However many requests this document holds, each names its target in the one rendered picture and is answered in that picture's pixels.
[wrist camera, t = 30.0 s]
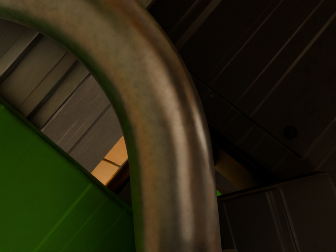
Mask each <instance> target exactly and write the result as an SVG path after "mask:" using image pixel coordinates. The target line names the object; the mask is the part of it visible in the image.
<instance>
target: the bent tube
mask: <svg viewBox="0 0 336 252"><path fill-rule="evenodd" d="M0 19H3V20H7V21H10V22H14V23H17V24H20V25H23V26H25V27H28V28H30V29H32V30H35V31H37V32H39V33H41V34H43V35H44V36H46V37H48V38H50V39H51V40H53V41H54V42H56V43H57V44H59V45H60V46H62V47H63V48H64V49H66V50H67V51H68V52H69V53H71V54H72V55H73V56H74V57H75V58H76V59H77V60H78V61H79V62H80V63H81V64H82V65H83V66H84V67H85V68H86V69H87V70H88V71H89V72H90V74H91V75H92V76H93V77H94V79H95V80H96V81H97V83H98V84H99V85H100V87H101V88H102V90H103V91H104V93H105V95H106V96H107V98H108V100H109V102H110V104H111V106H112V108H113V110H114V112H115V114H116V116H117V119H118V121H119V124H120V127H121V130H122V133H123V137H124V140H125V145H126V149H127V155H128V163H129V173H130V186H131V198H132V211H133V223H134V236H135V248H136V252H222V242H221V231H220V220H219V209H218V197H217V186H216V175H215V163H214V154H213V146H212V141H211V135H210V130H209V126H208V122H207V117H206V114H205V111H204V107H203V104H202V101H201V98H200V96H199V93H198V90H197V88H196V85H195V83H194V81H193V78H192V76H191V74H190V72H189V70H188V68H187V66H186V64H185V62H184V60H183V59H182V57H181V55H180V54H179V52H178V50H177V48H176V47H175V45H174V44H173V42H172V41H171V39H170V38H169V36H168V35H167V34H166V32H165V31H164V30H163V28H162V27H161V26H160V24H159V23H158V22H157V21H156V20H155V18H154V17H153V16H152V15H151V14H150V13H149V11H148V10H147V9H146V8H145V7H144V6H143V5H142V4H141V3H140V2H139V1H138V0H0Z"/></svg>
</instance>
